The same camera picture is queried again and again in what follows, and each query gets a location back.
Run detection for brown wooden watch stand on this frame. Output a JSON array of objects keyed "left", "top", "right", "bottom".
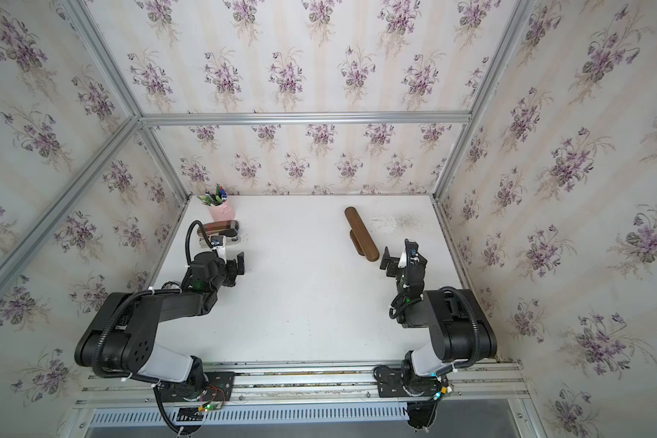
[{"left": 344, "top": 206, "right": 380, "bottom": 262}]

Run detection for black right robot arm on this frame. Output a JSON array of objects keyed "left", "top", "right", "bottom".
[{"left": 380, "top": 239, "right": 498, "bottom": 387}]

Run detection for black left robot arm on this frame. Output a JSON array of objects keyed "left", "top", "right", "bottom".
[{"left": 74, "top": 220, "right": 246, "bottom": 391}]

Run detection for brown and white stapler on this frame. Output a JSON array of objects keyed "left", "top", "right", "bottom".
[{"left": 203, "top": 220, "right": 240, "bottom": 247}]

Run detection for pink pen cup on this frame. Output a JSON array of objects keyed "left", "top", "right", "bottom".
[{"left": 207, "top": 201, "right": 235, "bottom": 222}]

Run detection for pens in cup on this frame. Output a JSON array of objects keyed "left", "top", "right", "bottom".
[{"left": 197, "top": 184, "right": 228, "bottom": 206}]

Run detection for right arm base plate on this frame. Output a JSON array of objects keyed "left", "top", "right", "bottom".
[{"left": 372, "top": 364, "right": 453, "bottom": 400}]

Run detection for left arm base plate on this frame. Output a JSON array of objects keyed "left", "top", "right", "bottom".
[{"left": 156, "top": 372, "right": 235, "bottom": 404}]

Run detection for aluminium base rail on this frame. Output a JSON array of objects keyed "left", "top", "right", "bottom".
[{"left": 73, "top": 358, "right": 532, "bottom": 409}]

